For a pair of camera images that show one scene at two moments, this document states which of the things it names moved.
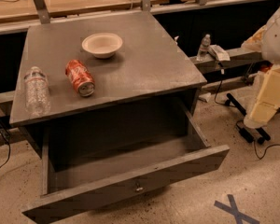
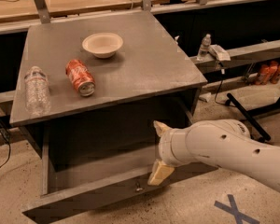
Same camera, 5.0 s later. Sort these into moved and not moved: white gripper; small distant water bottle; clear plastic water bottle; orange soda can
Moved: white gripper
Not moved: orange soda can; small distant water bottle; clear plastic water bottle
